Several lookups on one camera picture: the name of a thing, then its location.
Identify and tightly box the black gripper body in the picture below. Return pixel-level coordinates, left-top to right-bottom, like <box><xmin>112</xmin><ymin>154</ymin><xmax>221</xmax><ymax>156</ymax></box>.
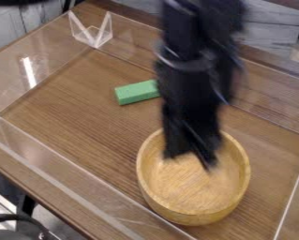
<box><xmin>154</xmin><ymin>46</ymin><xmax>243</xmax><ymax>138</ymax></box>

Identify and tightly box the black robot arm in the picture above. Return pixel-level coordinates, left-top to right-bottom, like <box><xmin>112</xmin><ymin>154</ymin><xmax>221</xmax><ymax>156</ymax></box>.
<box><xmin>154</xmin><ymin>0</ymin><xmax>247</xmax><ymax>169</ymax></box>

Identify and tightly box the clear acrylic tray wall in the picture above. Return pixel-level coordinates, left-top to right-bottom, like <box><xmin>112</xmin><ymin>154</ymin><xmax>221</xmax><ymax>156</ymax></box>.
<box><xmin>0</xmin><ymin>106</ymin><xmax>193</xmax><ymax>240</ymax></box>

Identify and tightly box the green rectangular block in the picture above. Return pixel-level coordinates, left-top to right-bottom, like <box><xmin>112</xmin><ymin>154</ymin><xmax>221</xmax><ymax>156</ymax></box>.
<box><xmin>114</xmin><ymin>80</ymin><xmax>158</xmax><ymax>106</ymax></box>

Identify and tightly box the brown wooden bowl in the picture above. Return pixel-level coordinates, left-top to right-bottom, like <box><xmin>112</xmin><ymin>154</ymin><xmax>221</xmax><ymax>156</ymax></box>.
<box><xmin>136</xmin><ymin>130</ymin><xmax>249</xmax><ymax>226</ymax></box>

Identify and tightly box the black metal table frame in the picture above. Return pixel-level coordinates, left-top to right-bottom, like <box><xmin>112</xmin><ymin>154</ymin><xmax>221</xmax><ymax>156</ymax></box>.
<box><xmin>16</xmin><ymin>194</ymin><xmax>36</xmax><ymax>217</ymax></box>

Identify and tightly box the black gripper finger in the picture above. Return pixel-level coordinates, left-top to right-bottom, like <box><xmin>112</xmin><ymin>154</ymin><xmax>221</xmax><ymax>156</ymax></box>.
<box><xmin>161</xmin><ymin>103</ymin><xmax>189</xmax><ymax>158</ymax></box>
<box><xmin>181</xmin><ymin>121</ymin><xmax>221</xmax><ymax>171</ymax></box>

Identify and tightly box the black cable under table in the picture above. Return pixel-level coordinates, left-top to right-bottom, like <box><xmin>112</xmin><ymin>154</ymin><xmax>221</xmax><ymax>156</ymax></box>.
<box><xmin>0</xmin><ymin>213</ymin><xmax>52</xmax><ymax>240</ymax></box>

